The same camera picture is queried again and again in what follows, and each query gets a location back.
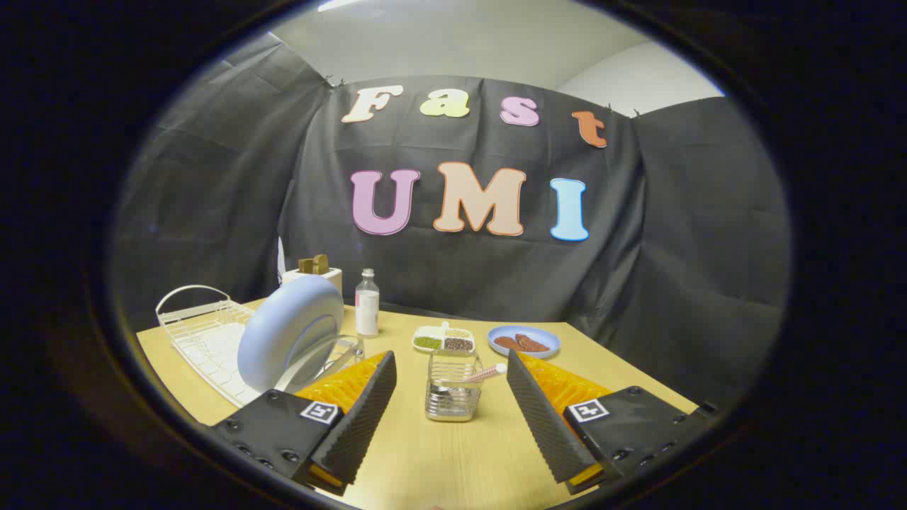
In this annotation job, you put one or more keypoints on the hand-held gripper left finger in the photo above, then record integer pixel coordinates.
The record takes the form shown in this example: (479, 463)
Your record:
(358, 418)

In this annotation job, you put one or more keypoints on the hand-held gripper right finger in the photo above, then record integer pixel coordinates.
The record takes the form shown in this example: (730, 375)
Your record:
(542, 418)

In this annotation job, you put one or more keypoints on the pink striped spoon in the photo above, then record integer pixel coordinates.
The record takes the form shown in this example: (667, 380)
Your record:
(489, 372)

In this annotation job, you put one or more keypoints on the light blue plate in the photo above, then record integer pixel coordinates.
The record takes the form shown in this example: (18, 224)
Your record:
(287, 331)

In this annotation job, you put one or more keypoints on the blue plate with brown food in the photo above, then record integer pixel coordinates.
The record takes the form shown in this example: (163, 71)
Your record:
(524, 341)

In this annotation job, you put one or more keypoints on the white divided condiment dish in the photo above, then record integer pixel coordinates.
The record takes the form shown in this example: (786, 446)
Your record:
(444, 340)

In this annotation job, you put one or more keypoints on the clear bottle pink label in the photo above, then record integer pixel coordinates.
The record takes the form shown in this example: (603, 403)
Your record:
(367, 308)

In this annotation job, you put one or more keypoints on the white box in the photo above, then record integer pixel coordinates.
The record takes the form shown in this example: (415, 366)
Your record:
(315, 278)

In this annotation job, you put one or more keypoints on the black backdrop cloth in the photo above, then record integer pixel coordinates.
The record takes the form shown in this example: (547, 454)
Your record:
(496, 269)

